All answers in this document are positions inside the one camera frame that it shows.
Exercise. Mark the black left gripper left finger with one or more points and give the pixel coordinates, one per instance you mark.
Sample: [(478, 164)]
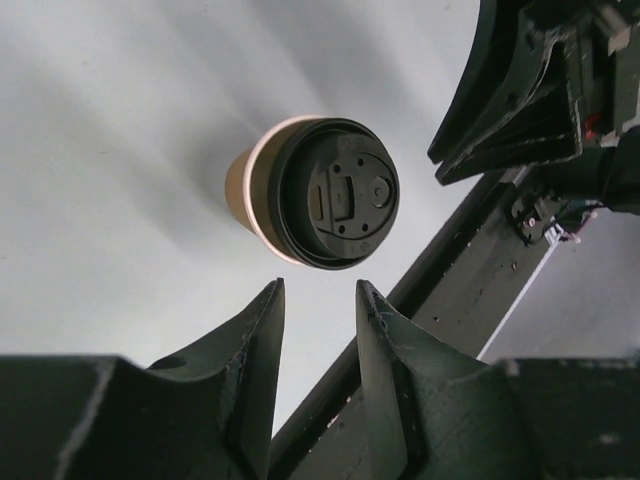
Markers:
[(203, 412)]

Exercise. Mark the black coffee cup lid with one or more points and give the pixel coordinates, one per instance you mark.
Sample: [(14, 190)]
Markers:
[(333, 193)]

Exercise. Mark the brown paper coffee cup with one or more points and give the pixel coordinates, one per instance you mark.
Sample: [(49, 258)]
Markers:
[(246, 184)]

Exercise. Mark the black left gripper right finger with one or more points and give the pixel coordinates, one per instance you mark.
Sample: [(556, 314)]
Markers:
[(433, 412)]

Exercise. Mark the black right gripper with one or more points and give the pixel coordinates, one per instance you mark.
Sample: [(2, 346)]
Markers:
[(543, 80)]

